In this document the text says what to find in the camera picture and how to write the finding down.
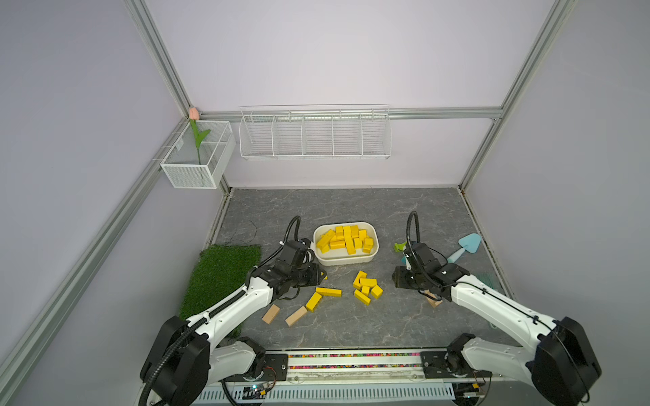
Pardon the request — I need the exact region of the green artificial grass mat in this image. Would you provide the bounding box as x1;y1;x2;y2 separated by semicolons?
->
179;245;262;319

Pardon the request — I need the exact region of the white mesh wall basket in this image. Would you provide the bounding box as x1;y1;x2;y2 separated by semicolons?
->
161;120;236;189

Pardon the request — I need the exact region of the natural wood arch block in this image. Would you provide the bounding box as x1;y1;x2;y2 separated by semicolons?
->
427;297;443;308

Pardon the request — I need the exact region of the yellow rectangular block left pile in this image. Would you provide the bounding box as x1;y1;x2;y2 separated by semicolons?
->
305;292;323;312

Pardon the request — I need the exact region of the teal toy shovel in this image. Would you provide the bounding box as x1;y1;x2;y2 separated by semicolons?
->
447;233;482;263

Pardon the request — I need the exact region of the long yellow block pile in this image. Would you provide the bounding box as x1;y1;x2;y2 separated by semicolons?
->
316;287;342;298

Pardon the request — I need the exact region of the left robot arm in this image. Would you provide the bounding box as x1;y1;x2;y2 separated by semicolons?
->
138;238;326;405

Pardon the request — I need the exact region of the white wire wall rack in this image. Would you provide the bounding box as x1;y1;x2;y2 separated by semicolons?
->
239;104;393;160

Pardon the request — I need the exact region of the natural wood long block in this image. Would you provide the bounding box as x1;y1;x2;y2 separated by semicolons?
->
285;306;309;326

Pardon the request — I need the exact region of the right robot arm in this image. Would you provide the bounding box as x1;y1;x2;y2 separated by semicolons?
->
392;242;602;405

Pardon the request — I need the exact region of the white plastic bin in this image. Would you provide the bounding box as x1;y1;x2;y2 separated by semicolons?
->
311;222;379;267

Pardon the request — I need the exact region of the artificial pink tulip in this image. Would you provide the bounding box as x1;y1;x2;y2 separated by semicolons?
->
188;107;211;165

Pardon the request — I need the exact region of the long yellow block diagonal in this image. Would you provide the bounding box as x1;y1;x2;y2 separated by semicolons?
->
317;229;336;250

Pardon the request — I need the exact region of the natural wood block lower left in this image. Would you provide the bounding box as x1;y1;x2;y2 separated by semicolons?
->
262;305;281;325

